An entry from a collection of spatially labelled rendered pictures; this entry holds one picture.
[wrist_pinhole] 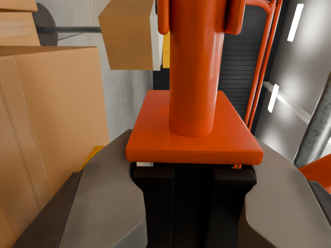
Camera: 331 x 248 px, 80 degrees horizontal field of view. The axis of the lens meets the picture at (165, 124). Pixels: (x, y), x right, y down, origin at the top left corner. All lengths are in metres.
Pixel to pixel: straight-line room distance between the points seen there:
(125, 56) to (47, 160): 1.45
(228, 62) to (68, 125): 11.01
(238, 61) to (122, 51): 9.95
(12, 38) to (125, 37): 0.80
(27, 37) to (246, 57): 10.83
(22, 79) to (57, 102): 0.05
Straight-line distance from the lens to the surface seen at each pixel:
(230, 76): 11.42
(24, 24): 1.03
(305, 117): 8.78
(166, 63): 7.53
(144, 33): 1.53
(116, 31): 1.56
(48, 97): 0.22
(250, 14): 11.14
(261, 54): 8.35
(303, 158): 6.89
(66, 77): 0.25
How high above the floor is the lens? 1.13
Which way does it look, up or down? 2 degrees down
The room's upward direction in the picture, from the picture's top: 91 degrees clockwise
